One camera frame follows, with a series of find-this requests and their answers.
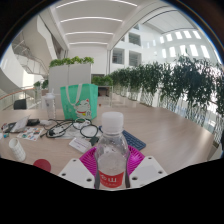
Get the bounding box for potted green plants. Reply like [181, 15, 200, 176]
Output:
[33, 79, 49, 91]

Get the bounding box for tangled black cables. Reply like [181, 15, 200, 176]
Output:
[39, 117, 100, 139]

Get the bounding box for white tall cabinet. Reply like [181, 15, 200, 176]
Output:
[48, 63, 93, 109]

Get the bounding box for dark blue keyboard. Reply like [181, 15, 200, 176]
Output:
[98, 125, 147, 152]

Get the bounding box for colourful sticker sheet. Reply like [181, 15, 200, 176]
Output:
[16, 126, 44, 142]

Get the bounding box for flat round red coaster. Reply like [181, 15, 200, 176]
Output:
[32, 158, 52, 173]

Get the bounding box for white printed booklet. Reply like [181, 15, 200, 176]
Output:
[9, 115, 31, 134]

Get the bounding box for green tote bag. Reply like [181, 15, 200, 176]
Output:
[59, 83, 99, 122]

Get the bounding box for green plants on cabinet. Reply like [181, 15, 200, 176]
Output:
[49, 55, 95, 69]

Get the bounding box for clear red-labelled water bottle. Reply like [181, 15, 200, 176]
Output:
[93, 111, 131, 190]

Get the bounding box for white card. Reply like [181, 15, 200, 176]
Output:
[68, 137, 93, 154]

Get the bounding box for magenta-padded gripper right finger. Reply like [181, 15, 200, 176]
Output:
[124, 145, 168, 190]

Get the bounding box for ceiling light strips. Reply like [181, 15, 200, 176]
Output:
[54, 0, 139, 46]

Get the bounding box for clear white-lidded shaker bottle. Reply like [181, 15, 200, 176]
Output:
[42, 89, 57, 120]

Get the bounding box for black pouch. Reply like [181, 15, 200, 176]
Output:
[26, 118, 41, 127]

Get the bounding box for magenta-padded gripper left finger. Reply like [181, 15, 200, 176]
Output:
[57, 146, 101, 190]

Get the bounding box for black chair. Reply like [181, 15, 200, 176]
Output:
[13, 98, 28, 110]

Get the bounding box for green hedge along railing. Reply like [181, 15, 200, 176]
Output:
[109, 54, 224, 134]

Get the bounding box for plant shelf unit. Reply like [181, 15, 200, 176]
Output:
[91, 74, 114, 99]

